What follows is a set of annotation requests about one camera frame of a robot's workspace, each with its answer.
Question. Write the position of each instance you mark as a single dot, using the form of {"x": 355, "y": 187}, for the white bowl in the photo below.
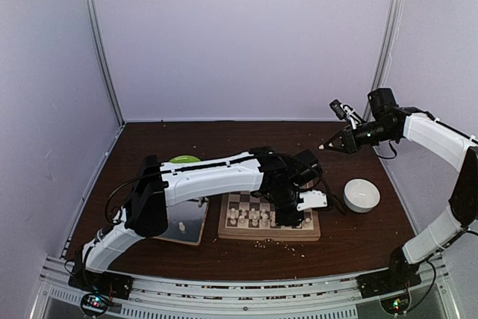
{"x": 361, "y": 196}

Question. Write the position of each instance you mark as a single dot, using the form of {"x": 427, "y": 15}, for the white chess knight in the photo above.
{"x": 242, "y": 221}

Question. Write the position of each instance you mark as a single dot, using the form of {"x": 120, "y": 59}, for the aluminium frame post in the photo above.
{"x": 390, "y": 33}
{"x": 102, "y": 60}

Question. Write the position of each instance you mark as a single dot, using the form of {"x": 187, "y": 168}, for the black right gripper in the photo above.
{"x": 351, "y": 145}

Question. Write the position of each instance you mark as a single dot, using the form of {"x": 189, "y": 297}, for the wooden chess board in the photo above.
{"x": 243, "y": 200}

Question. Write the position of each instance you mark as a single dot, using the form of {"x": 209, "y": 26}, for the metal tray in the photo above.
{"x": 186, "y": 222}

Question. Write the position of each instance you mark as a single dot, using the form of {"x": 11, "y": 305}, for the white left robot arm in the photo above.
{"x": 156, "y": 187}

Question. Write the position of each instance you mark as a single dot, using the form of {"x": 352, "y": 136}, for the white chess queen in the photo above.
{"x": 264, "y": 222}

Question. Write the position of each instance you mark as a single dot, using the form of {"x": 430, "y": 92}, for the aluminium frame post left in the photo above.
{"x": 102, "y": 60}

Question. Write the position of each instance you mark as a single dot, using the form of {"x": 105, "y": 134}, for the aluminium frame post right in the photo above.
{"x": 390, "y": 33}

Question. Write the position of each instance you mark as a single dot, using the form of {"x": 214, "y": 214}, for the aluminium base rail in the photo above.
{"x": 336, "y": 296}

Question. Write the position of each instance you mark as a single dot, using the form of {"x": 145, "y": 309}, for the green plate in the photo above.
{"x": 184, "y": 159}

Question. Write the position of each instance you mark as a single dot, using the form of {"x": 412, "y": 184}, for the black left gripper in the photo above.
{"x": 281, "y": 220}

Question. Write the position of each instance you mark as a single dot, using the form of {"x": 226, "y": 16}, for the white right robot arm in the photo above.
{"x": 453, "y": 194}

